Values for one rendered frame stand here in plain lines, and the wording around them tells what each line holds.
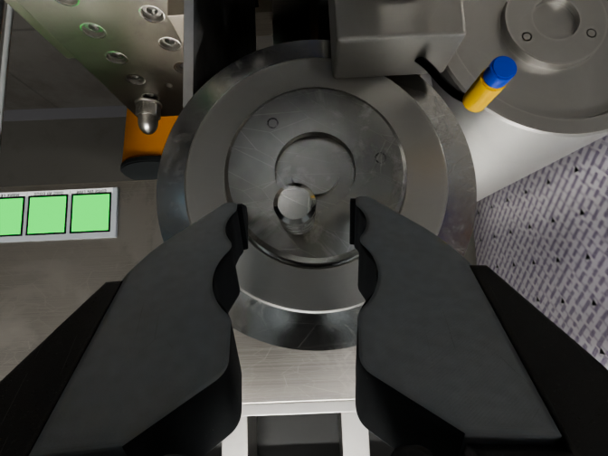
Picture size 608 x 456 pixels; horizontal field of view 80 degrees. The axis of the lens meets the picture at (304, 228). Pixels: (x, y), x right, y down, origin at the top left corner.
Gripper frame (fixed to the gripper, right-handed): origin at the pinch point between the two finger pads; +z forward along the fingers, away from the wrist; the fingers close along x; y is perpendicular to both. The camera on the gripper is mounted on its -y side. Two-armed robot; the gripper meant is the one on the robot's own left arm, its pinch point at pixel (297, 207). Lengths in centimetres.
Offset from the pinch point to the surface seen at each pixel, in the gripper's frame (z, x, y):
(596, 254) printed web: 8.1, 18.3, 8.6
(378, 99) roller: 6.3, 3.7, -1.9
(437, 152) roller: 4.7, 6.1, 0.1
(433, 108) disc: 7.1, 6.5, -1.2
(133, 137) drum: 169, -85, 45
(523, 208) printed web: 16.5, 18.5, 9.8
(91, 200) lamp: 34.6, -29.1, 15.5
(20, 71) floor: 219, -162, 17
